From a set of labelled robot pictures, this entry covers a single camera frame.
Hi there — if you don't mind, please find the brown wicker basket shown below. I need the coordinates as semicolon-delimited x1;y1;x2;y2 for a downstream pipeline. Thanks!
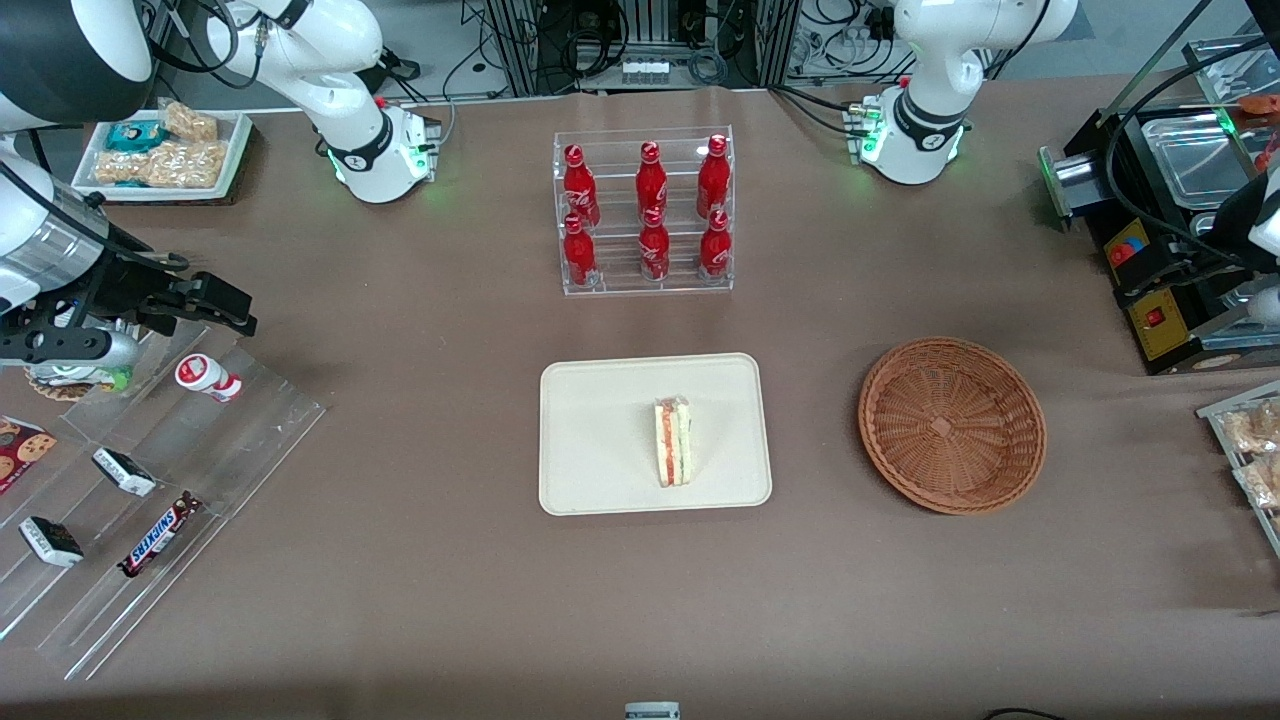
858;337;1048;517

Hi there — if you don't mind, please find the small puffed rice snack pack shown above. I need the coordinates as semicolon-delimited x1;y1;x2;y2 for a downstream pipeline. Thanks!
159;100;220;143

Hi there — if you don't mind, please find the cookie packet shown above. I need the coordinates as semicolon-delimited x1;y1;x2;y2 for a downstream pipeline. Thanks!
0;417;59;496

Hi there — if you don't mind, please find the clear acrylic stepped display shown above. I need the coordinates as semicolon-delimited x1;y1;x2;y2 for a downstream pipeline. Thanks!
0;320;329;682

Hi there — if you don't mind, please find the small wicker coaster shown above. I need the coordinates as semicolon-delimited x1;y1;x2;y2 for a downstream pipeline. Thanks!
24;364;103;403

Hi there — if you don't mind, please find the steel pan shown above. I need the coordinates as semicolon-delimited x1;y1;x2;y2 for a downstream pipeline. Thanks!
1138;110;1253;213

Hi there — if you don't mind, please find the cream plastic tray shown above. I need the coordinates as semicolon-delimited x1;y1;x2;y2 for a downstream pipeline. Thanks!
539;352;773;517

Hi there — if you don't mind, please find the teal snack packet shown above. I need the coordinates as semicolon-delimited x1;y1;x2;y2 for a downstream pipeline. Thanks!
105;120;167;153

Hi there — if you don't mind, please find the red cola bottle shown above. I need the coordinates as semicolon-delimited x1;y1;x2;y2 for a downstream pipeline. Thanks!
562;144;601;229
699;210;733;281
639;207;672;283
562;214;599;290
696;134;732;221
636;141;669;223

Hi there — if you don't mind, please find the large puffed rice snack pack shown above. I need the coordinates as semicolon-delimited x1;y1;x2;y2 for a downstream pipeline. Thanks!
94;140;230;190

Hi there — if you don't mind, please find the black white snack bar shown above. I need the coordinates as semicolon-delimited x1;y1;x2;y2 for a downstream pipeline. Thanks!
19;516;85;569
92;447;158;498

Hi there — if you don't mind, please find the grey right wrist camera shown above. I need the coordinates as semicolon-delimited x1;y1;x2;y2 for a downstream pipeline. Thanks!
0;318;142;373

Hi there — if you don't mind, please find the wrapped bread pack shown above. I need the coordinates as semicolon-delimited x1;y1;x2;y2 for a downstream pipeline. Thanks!
1235;455;1280;511
1220;399;1280;457

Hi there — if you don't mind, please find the clear acrylic bottle rack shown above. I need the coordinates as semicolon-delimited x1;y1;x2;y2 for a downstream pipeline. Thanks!
553;126;735;297

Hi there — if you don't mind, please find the black base cable bundle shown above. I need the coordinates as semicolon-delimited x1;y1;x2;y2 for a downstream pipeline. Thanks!
768;84;863;137

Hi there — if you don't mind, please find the metal bread rack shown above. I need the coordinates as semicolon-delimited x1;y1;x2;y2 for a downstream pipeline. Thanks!
1196;380;1280;561

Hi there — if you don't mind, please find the white snack tray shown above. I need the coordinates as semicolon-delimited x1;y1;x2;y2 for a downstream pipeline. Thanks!
71;109;255;204

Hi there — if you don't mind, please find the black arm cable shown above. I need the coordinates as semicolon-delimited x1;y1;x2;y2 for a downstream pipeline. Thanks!
1103;45;1256;271

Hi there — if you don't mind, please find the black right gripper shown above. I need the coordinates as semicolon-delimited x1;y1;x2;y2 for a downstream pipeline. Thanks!
60;230;259;337

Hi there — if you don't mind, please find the white yogurt bottle red cap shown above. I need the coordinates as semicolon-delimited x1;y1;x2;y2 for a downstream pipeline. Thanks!
175;353;244;404

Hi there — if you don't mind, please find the Snickers chocolate bar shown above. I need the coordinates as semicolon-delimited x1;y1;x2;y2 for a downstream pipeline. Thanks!
118;491;204;579

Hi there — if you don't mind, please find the aluminium frame rack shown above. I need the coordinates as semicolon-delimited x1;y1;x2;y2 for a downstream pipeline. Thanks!
483;0;803;97

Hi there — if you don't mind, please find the triangular sandwich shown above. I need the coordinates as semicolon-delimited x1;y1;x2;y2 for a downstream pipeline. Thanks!
654;395;693;489

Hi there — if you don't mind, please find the black food warmer appliance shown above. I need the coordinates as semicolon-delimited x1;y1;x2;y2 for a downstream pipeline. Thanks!
1038;100;1280;377

